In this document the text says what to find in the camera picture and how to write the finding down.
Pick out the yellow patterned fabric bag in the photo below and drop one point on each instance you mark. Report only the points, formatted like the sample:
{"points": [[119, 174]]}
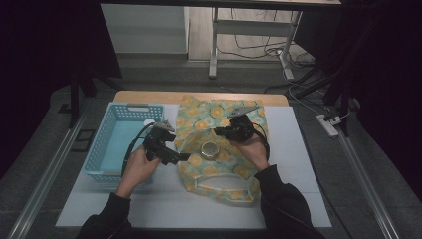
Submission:
{"points": [[199, 124]]}

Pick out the dark curtain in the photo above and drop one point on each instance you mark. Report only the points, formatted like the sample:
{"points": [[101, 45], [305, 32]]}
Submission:
{"points": [[40, 49], [388, 66]]}

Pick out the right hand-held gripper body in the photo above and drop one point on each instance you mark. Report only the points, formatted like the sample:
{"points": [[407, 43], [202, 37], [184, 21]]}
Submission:
{"points": [[241, 127]]}

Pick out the person's left hand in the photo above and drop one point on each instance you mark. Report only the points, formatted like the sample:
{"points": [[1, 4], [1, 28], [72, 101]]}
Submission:
{"points": [[137, 169]]}

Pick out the white power strip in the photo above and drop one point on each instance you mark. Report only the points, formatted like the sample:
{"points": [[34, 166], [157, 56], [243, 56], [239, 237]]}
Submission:
{"points": [[327, 125]]}

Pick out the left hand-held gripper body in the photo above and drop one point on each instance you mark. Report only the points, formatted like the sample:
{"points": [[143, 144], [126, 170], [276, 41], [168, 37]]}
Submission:
{"points": [[158, 139]]}

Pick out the white cabinet panel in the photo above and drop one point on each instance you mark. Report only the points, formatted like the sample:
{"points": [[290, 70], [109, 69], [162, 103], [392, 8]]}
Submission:
{"points": [[142, 28]]}

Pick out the black metal stand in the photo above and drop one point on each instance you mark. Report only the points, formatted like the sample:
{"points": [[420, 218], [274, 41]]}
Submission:
{"points": [[74, 99], [341, 96]]}

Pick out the white desk frame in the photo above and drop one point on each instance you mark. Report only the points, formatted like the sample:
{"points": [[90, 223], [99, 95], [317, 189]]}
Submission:
{"points": [[252, 28]]}

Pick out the wooden table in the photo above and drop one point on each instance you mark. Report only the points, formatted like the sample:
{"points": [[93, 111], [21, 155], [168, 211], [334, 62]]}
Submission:
{"points": [[149, 97]]}

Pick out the round metal tin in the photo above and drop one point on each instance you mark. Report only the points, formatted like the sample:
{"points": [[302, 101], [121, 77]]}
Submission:
{"points": [[209, 149]]}

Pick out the black floor bracket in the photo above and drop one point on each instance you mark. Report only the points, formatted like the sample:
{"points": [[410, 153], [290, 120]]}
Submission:
{"points": [[83, 141]]}

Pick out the aluminium floor rail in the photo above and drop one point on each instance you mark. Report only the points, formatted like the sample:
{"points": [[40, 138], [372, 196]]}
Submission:
{"points": [[46, 179], [368, 189]]}

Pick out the light blue perforated plastic basket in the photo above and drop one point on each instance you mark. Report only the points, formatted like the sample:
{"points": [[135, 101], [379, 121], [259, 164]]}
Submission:
{"points": [[114, 142]]}

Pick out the person's right hand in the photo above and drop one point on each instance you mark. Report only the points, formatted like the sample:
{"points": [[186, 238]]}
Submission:
{"points": [[253, 151]]}

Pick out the small white round object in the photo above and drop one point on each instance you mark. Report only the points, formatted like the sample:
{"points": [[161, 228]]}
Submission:
{"points": [[149, 122]]}

